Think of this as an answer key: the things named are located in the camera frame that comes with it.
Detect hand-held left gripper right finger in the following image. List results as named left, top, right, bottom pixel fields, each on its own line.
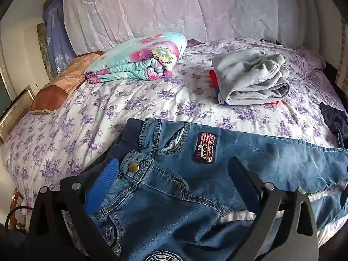
left=228, top=156, right=318, bottom=261

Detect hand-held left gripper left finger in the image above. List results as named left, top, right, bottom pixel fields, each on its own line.
left=28, top=160, right=121, bottom=261

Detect blue denim pants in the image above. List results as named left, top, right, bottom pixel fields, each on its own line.
left=82, top=117, right=348, bottom=261

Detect purple floral bed sheet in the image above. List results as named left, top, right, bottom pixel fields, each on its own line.
left=1, top=38, right=343, bottom=253

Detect folded blue garment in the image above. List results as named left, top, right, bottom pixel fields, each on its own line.
left=216, top=87, right=227, bottom=105

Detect wooden chair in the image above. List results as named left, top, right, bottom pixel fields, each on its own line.
left=8, top=190, right=30, bottom=231

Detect folded grey garment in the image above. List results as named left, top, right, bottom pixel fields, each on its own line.
left=212, top=47, right=291, bottom=106

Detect folded red garment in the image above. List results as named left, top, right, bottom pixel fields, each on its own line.
left=208, top=70, right=219, bottom=89

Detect brown satin pillow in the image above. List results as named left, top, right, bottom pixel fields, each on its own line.
left=29, top=52, right=106, bottom=115

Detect dark navy garment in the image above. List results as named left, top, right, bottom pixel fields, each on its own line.
left=319, top=102, right=348, bottom=149

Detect folded floral quilt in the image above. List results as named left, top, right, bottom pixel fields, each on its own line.
left=84, top=32, right=188, bottom=83

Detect blue patterned blanket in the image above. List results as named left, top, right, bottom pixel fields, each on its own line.
left=42, top=0, right=75, bottom=77

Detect lilac headboard cover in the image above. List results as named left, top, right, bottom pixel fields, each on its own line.
left=62, top=0, right=327, bottom=56

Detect black cable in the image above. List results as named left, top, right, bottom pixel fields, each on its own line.
left=5, top=206, right=34, bottom=230

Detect gold picture frame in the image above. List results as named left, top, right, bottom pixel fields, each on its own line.
left=0, top=85, right=35, bottom=143

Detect white door frame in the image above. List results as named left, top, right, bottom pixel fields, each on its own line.
left=0, top=57, right=18, bottom=117

